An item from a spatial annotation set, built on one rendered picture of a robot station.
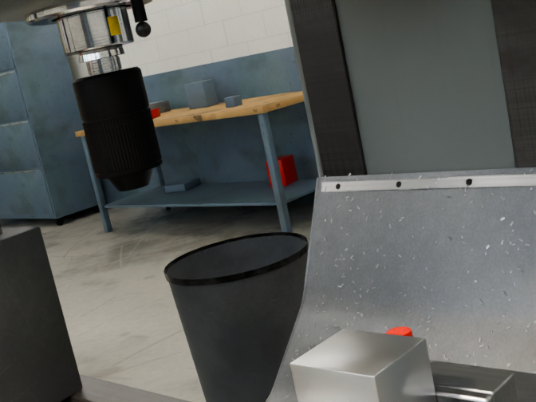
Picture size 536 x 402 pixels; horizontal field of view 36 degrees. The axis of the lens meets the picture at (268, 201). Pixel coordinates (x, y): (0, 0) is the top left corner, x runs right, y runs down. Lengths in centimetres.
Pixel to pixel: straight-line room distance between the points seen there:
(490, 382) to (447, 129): 40
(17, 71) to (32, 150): 73
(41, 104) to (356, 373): 747
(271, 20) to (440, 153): 536
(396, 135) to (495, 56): 14
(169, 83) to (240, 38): 98
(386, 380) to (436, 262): 39
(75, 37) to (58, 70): 745
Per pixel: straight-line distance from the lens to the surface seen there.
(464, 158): 84
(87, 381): 95
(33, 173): 797
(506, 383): 49
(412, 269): 85
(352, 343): 48
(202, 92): 634
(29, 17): 55
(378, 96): 88
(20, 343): 87
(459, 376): 50
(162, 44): 713
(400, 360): 46
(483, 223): 81
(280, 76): 618
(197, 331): 254
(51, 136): 788
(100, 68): 56
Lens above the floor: 126
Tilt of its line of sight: 11 degrees down
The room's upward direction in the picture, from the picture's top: 12 degrees counter-clockwise
